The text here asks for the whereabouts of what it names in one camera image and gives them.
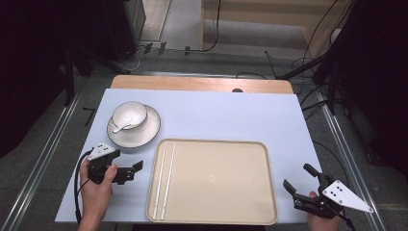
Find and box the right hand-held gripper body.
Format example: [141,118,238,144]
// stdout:
[293,174,374,220]

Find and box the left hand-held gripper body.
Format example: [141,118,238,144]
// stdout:
[87,142,135,186]

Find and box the white ceramic spoon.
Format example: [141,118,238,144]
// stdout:
[112,123,132,135]

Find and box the white chopstick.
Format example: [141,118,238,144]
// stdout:
[160,142,177,221]
[152,142,168,221]

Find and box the white plate with dark rim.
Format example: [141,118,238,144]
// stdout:
[106,104,162,149]

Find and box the white bowl with dark rim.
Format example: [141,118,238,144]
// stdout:
[111,101,148,131]

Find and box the beige plastic tray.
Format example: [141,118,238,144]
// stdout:
[145,138,279,226]

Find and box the person's right hand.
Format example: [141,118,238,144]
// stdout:
[306,191,344,231]

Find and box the person's left hand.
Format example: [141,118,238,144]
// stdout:
[78,158,118,217]

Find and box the black metal stand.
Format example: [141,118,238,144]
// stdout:
[63,47,77,108]

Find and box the light blue board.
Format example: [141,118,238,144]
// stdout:
[55,89,325,224]

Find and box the black stand leg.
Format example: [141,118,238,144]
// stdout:
[275,57,325,81]

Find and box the dark curtain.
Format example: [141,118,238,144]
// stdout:
[320,0,408,177]
[0,0,107,158]

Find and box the thin black rod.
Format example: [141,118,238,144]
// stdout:
[264,50,277,79]

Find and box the dark cabinet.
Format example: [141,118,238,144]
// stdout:
[102,0,147,64]

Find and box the wooden shelf unit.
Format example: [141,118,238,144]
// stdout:
[200,0,354,59]

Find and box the thin black cable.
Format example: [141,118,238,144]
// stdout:
[312,140,350,187]

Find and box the right hand-held gripper black cable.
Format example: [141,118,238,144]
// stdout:
[336,208,357,231]

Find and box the hand-held gripper black cable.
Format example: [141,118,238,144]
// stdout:
[73,148,94,225]
[336,208,357,231]

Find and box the metal floor rail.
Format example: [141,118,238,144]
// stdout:
[316,90,386,231]
[0,92,83,231]

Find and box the left hand-held gripper black cable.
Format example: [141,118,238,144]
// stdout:
[73,148,94,225]

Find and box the white floor cable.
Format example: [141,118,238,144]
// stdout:
[115,44,142,72]

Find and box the black floor cable loop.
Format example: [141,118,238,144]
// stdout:
[236,71,268,80]

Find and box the long black cable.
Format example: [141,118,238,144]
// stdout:
[291,0,341,70]

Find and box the hanging black cable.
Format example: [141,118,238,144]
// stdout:
[189,0,222,53]

